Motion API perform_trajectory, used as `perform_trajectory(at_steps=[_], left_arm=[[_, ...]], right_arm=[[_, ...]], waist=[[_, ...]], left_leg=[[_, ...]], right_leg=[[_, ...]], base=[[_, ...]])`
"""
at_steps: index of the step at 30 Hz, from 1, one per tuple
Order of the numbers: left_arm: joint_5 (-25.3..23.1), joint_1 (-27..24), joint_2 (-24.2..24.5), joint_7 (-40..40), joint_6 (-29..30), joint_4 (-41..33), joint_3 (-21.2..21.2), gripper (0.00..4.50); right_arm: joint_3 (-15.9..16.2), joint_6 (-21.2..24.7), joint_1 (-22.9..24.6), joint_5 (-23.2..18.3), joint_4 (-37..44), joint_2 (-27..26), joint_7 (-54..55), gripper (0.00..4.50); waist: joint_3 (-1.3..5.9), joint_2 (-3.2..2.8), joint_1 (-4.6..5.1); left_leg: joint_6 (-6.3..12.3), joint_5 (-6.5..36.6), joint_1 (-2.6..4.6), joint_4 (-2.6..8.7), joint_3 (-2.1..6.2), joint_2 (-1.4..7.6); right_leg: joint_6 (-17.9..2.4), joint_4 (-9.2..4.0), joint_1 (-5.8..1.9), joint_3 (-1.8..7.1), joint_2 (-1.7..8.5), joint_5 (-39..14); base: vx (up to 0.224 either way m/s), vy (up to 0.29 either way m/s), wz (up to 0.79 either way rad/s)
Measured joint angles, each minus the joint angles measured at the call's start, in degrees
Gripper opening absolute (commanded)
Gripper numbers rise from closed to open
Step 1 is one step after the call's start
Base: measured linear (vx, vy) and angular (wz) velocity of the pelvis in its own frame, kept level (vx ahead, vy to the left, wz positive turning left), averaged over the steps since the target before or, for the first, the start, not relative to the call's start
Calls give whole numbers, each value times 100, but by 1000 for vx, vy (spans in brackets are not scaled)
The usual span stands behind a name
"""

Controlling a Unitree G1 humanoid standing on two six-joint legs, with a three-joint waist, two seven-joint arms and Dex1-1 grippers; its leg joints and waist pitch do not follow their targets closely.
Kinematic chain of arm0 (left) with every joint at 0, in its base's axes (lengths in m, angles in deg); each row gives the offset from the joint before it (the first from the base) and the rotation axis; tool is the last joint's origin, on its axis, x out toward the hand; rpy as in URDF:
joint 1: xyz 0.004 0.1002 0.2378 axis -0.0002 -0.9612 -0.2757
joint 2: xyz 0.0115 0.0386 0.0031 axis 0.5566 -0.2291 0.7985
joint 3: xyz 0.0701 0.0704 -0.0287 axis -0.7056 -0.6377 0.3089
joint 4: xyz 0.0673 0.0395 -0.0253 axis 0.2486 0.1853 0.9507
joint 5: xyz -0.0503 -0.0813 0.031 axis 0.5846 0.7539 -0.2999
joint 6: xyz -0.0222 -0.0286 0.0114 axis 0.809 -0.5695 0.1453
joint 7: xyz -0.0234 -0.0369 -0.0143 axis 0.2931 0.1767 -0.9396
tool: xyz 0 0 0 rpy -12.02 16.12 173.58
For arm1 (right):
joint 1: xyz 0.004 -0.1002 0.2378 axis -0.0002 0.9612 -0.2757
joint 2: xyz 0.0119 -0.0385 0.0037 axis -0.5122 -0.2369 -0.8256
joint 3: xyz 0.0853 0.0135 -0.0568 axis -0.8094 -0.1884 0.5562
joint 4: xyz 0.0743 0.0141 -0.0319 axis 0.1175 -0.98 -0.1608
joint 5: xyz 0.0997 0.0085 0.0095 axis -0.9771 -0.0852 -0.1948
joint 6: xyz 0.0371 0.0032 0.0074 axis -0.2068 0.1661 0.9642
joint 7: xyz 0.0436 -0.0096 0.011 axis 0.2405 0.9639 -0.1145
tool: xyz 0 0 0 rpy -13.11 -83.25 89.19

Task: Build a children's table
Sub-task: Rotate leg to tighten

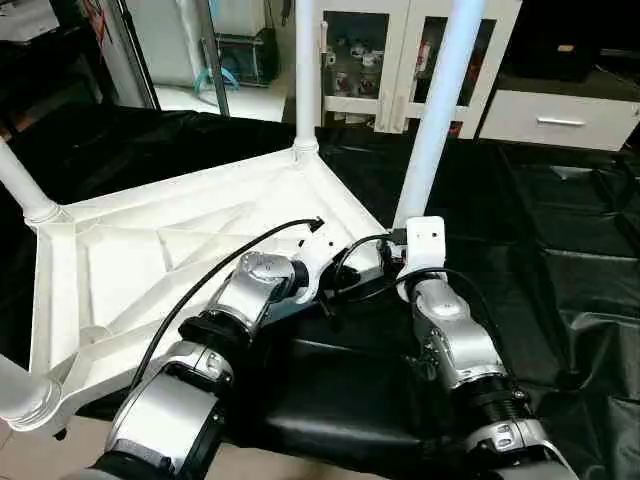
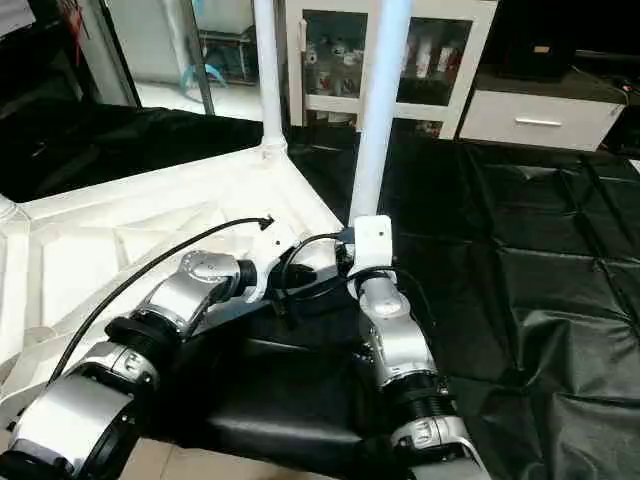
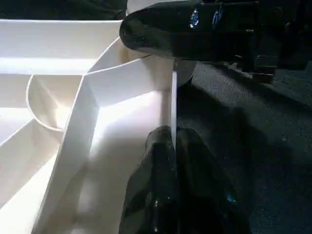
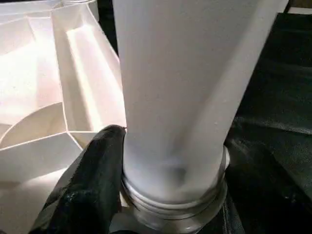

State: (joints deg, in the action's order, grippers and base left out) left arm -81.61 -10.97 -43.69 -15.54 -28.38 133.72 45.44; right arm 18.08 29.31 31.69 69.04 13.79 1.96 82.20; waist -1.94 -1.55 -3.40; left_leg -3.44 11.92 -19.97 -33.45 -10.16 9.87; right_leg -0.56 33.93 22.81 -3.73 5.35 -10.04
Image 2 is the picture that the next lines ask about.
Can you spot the white plastic table top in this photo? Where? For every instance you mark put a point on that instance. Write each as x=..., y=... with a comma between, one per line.
x=100, y=250

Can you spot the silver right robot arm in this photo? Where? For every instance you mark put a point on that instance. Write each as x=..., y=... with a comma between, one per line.
x=395, y=330

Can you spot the white glass door cabinet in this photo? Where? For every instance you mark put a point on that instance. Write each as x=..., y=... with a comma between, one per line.
x=330, y=100

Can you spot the black work mat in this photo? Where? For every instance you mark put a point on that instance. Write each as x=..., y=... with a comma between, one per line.
x=520, y=300

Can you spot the white drawer unit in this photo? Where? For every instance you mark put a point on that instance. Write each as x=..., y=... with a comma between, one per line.
x=540, y=120

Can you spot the black low shelf unit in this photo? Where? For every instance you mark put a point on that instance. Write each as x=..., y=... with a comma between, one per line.
x=570, y=40

